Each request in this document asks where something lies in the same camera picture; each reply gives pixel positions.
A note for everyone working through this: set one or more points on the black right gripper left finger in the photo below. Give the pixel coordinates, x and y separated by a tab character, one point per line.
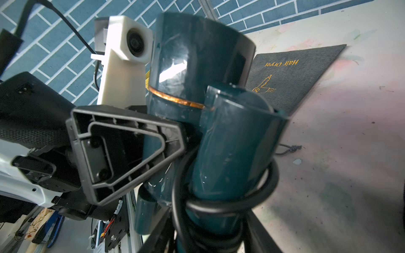
161	240

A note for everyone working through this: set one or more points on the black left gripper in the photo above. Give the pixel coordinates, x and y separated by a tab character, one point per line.
114	151

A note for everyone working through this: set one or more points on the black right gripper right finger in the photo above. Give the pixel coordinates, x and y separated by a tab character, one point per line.
256	238

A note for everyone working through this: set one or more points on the grey bag drawstring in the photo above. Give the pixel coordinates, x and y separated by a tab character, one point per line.
289	149

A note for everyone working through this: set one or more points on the grey hair dryer bag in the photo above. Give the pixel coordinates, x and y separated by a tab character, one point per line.
284	79

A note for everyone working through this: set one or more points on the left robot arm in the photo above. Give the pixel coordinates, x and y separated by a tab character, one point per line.
33	113

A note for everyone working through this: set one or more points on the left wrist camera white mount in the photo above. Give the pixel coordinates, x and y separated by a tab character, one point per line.
123	47

